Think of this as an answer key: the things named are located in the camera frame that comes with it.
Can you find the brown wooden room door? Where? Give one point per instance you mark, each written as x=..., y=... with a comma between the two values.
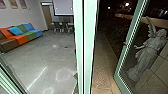
x=47, y=16

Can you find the small brown wooden table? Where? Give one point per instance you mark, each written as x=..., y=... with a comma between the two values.
x=70, y=25

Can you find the dark chair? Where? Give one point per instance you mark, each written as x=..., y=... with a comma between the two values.
x=52, y=26
x=58, y=26
x=64, y=26

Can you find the grey stone angel statue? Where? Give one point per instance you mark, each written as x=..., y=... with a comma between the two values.
x=148, y=50

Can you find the multicoloured modular sofa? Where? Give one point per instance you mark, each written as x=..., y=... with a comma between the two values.
x=20, y=38

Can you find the blue sofa cushion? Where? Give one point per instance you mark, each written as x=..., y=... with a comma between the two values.
x=15, y=30

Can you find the white wall board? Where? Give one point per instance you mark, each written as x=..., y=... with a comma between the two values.
x=63, y=6

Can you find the framed wall picture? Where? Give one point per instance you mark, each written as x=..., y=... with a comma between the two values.
x=2, y=3
x=23, y=3
x=13, y=3

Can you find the green door frame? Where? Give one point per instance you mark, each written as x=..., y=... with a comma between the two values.
x=9, y=80

